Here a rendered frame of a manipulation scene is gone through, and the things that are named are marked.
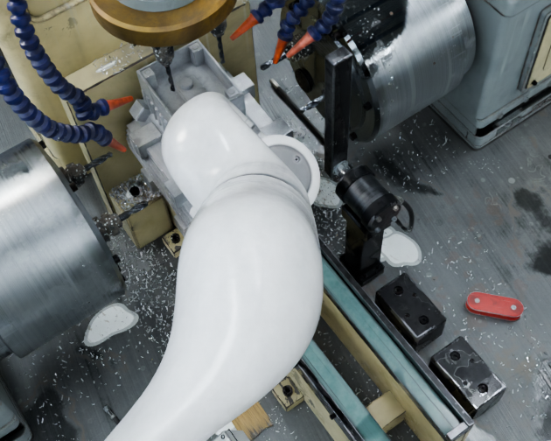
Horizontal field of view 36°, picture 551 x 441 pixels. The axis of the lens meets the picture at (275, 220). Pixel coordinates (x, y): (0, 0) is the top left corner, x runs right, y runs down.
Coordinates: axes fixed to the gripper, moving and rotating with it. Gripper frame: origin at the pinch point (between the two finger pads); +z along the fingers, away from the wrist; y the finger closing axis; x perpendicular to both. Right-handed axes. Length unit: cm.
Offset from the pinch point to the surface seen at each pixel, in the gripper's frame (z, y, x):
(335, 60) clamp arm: -14.1, 18.5, 8.2
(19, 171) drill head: 1.0, -19.3, 17.1
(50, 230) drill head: -1.7, -20.0, 8.6
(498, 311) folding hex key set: 10.3, 31.4, -36.0
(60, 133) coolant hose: -7.5, -13.3, 17.4
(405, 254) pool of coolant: 20.0, 26.7, -22.2
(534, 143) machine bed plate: 22, 59, -19
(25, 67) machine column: 15.7, -10.4, 31.8
